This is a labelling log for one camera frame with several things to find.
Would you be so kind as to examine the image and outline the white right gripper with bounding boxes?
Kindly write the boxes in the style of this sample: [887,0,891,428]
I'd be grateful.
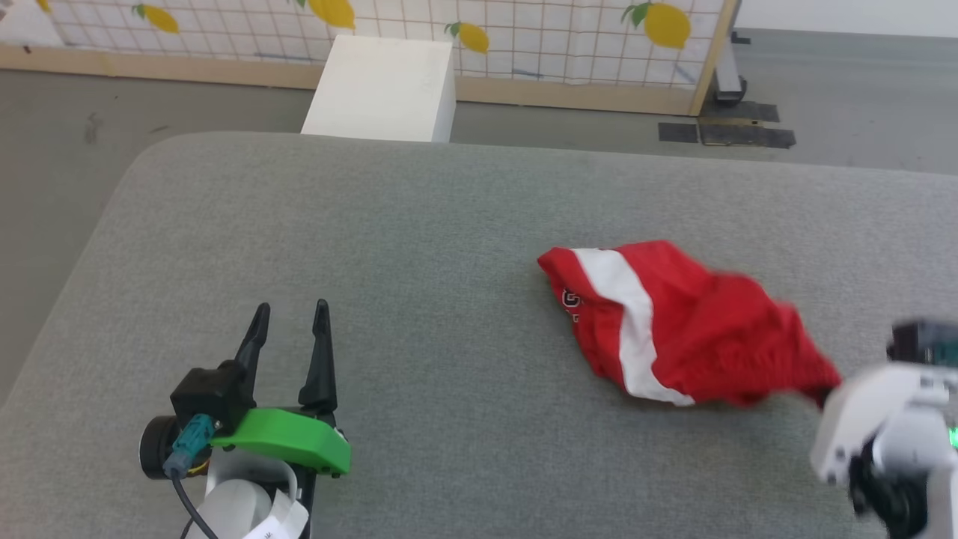
[811,365,958,486]

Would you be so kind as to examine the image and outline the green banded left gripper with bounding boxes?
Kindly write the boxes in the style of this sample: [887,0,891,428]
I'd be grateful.
[210,299,353,539]

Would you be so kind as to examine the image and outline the red garment with white stripe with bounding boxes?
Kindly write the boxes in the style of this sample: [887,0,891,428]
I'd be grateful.
[537,240,843,409]

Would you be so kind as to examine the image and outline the white rectangular box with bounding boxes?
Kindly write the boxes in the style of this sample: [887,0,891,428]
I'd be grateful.
[300,34,457,143]

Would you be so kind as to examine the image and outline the grey metal stand foot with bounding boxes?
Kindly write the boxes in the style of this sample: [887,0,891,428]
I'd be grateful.
[713,28,751,103]

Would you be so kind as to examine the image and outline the lemon print partition panel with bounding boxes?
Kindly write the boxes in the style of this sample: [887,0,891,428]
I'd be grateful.
[0,0,742,117]

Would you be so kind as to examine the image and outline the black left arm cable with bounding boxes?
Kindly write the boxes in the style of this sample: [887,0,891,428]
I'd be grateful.
[163,415,222,539]

